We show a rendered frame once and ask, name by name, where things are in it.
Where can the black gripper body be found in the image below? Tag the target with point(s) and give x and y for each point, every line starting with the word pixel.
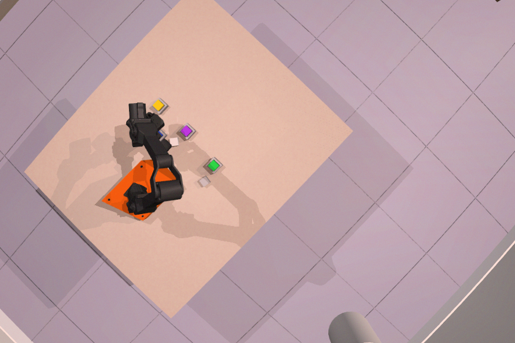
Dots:
pixel 164 142

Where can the yellow button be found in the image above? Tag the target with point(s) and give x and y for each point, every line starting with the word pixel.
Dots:
pixel 159 105

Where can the green button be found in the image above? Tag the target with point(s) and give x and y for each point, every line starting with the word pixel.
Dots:
pixel 213 165

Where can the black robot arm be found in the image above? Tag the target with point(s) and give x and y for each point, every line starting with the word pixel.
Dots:
pixel 144 129

